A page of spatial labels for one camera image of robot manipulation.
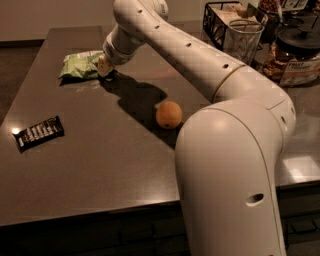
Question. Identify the green jalapeno chip bag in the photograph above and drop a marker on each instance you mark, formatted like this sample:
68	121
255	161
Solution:
83	65

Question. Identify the wire mesh cup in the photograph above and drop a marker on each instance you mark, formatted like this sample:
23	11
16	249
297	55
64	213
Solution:
242	38

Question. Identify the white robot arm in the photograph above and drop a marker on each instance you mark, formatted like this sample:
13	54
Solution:
225	153

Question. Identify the dark jar at back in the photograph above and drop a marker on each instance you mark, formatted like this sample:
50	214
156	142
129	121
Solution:
273	10

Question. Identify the orange fruit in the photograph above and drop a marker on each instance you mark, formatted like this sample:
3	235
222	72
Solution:
169	115

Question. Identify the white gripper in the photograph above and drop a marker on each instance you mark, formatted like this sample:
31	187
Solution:
112	57

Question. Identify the black snack bar wrapper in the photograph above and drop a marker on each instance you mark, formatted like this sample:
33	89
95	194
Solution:
39	133

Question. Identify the black wire basket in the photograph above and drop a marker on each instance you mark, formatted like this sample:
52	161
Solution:
218	14

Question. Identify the glass snack jar black lid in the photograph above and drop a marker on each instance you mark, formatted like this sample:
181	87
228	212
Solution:
293	58

